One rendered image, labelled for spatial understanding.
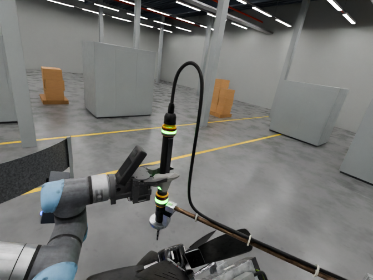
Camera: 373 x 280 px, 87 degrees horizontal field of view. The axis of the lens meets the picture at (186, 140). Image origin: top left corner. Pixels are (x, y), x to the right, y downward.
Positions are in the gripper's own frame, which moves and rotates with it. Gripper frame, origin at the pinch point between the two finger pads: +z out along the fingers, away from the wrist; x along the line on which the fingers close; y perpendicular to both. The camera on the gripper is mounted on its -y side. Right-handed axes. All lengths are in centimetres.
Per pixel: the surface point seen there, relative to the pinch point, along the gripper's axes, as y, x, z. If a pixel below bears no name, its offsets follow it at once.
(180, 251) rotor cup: 41.1, 0.2, 8.6
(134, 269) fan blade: 47.8, -4.7, -9.5
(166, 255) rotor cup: 41.7, -0.9, 2.7
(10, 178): 89, -164, -83
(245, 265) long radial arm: 53, 11, 40
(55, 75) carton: 65, -807, -72
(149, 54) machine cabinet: -49, -642, 208
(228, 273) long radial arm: 52, 11, 30
